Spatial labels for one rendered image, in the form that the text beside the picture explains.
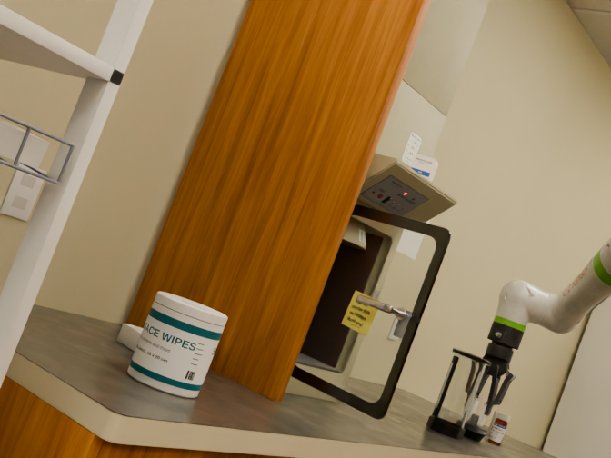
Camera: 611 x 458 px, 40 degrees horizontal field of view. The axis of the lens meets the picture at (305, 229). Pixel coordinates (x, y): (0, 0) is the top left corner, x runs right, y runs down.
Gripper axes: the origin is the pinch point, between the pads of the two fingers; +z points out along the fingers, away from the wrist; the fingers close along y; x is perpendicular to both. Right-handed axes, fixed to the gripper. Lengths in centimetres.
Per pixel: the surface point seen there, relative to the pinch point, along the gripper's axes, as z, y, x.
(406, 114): -63, -14, -67
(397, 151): -55, -14, -65
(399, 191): -44, -6, -70
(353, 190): -39, -5, -89
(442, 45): -83, -13, -63
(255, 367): 3, -12, -90
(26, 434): 17, 0, -151
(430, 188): -48, -3, -64
